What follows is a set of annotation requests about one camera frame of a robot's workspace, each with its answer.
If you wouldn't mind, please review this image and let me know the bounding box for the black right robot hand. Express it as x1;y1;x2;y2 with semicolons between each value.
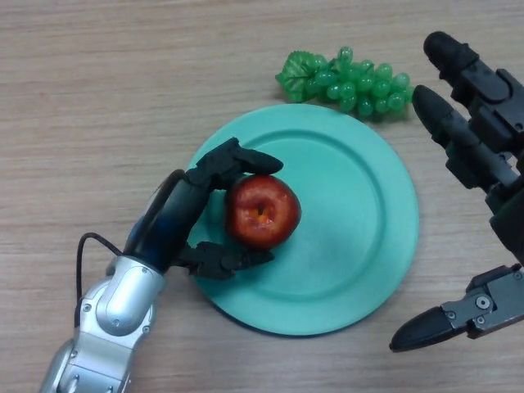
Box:
388;31;524;353

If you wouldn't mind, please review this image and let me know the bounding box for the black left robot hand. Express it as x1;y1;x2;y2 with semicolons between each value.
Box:
122;137;285;282

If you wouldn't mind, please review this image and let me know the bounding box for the red apple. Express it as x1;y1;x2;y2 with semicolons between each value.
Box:
224;174;303;251

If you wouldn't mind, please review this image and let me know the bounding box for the green round plate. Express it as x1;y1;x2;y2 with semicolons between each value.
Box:
184;103;419;337

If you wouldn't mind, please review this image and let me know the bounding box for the green plastic grape bunch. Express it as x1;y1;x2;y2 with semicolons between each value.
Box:
274;46;415;122

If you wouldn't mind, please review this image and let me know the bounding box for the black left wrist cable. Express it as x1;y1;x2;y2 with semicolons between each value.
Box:
73;232;124;328

